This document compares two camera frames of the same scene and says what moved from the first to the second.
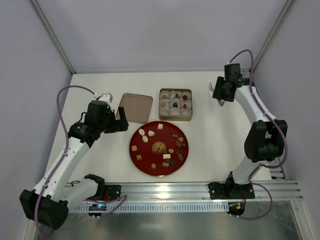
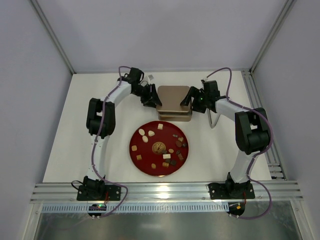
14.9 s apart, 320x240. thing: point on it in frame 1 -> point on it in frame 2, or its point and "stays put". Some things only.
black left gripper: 117,124 -> 148,95
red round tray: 159,148 stays put
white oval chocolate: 141,132 stays put
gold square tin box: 175,104 stays put
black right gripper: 219,90 -> 195,99
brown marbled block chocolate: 180,156 stays put
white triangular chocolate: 151,133 stays put
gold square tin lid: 137,107 -> 171,97
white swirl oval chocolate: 145,139 stays put
